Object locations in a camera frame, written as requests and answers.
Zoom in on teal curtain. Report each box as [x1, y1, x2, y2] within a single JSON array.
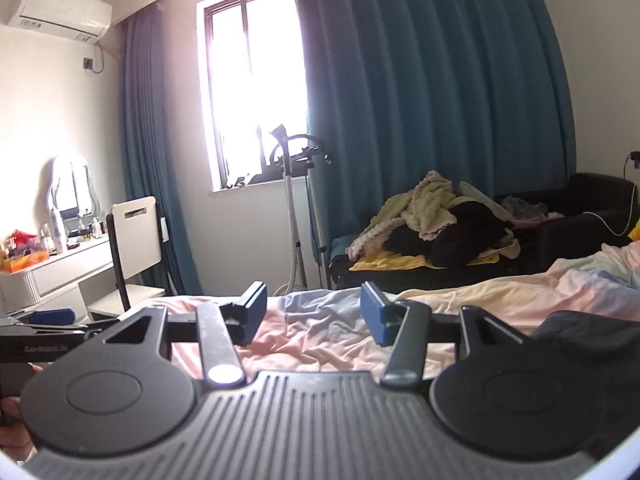
[[287, 0, 576, 291], [120, 2, 201, 296]]

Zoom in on white air conditioner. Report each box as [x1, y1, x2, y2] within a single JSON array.
[[5, 0, 113, 43]]

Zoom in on white charging cable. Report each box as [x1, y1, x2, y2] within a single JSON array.
[[582, 210, 636, 237]]

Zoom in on grey cushion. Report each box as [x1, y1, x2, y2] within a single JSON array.
[[457, 180, 503, 211]]

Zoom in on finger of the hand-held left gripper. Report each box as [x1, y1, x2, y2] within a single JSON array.
[[0, 309, 120, 335]]

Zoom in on white chair with black frame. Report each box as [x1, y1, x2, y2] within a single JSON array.
[[87, 196, 168, 323]]

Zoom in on person's left hand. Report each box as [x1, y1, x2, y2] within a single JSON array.
[[0, 364, 45, 463]]

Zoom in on yellow towel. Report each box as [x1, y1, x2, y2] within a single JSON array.
[[352, 250, 501, 273]]

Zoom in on black clothing pile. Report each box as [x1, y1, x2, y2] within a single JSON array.
[[390, 202, 516, 268]]

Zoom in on white dressing table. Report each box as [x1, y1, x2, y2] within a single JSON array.
[[0, 237, 116, 321]]

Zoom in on black sofa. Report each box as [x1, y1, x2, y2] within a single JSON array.
[[327, 172, 636, 291]]

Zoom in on black pants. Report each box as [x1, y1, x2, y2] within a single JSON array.
[[529, 310, 640, 411]]

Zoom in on cluster of cosmetic bottles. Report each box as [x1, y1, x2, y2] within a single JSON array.
[[0, 207, 108, 273]]

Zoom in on wavy vanity mirror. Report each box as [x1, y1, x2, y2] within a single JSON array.
[[47, 157, 96, 221]]

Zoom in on black wall plug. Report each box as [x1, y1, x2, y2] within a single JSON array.
[[82, 42, 106, 75]]

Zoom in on pastel bed cover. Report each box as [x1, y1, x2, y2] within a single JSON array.
[[135, 240, 640, 386]]

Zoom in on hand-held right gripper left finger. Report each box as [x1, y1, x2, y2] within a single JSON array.
[[102, 281, 268, 388]]

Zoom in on dark framed window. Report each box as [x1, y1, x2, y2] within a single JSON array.
[[197, 0, 308, 193]]

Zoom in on cream knitted blanket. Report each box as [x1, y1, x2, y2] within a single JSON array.
[[347, 170, 458, 261]]

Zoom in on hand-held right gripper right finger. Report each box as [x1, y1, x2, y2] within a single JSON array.
[[360, 281, 533, 388]]

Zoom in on grey pink clothing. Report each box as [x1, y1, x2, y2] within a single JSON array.
[[501, 195, 563, 222]]

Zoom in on garment steamer stand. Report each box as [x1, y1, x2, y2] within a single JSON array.
[[267, 124, 333, 296]]

